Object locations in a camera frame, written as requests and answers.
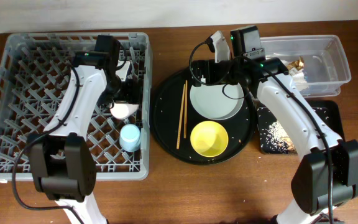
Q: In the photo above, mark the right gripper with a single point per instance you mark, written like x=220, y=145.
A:
x=210, y=70

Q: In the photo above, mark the clear plastic bin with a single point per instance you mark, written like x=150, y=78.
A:
x=326, y=66

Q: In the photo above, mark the round black tray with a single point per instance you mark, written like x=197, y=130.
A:
x=165, y=117

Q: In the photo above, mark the wooden chopstick right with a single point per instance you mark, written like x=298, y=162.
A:
x=185, y=110

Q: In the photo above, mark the grey dishwasher rack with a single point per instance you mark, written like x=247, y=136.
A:
x=34, y=74

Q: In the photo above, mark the blue cup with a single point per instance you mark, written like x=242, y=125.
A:
x=129, y=138

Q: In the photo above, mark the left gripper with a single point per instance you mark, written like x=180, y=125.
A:
x=132, y=91

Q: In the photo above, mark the food scraps and rice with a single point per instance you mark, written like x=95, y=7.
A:
x=273, y=138

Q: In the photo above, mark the white napkin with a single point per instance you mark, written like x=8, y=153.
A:
x=299, y=78

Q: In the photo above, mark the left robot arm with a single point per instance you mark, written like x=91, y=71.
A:
x=61, y=164

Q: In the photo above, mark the yellow bowl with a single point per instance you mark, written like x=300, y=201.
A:
x=209, y=139

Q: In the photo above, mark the wooden chopstick left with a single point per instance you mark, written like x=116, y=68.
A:
x=181, y=117

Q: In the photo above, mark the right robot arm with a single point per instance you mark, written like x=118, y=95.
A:
x=327, y=176

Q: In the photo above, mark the grey plate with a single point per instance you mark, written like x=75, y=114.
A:
x=218, y=102

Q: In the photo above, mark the wooden chopstick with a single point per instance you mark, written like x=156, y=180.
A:
x=185, y=110
x=181, y=117

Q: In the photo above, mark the gold snack wrapper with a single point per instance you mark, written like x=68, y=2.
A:
x=297, y=64

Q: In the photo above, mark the pink cup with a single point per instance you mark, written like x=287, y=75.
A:
x=123, y=110

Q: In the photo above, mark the black rectangular bin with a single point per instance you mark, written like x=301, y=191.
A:
x=328, y=111

